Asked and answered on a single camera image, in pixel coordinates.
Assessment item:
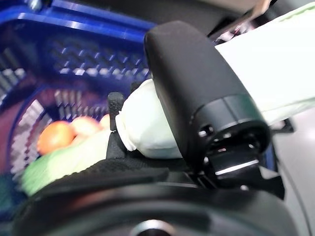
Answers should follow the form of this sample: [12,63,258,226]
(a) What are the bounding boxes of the brown potato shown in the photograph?
[71,117,101,136]

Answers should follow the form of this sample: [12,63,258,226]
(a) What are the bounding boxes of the green white napa cabbage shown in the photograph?
[21,131,111,196]
[115,4,315,159]

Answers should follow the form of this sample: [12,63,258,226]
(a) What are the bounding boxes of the orange round vegetable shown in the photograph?
[36,120,77,155]

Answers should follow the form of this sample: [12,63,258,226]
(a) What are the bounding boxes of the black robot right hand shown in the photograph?
[12,21,306,236]

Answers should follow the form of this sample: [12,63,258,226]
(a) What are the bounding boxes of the blue plastic shopping basket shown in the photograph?
[0,0,279,197]

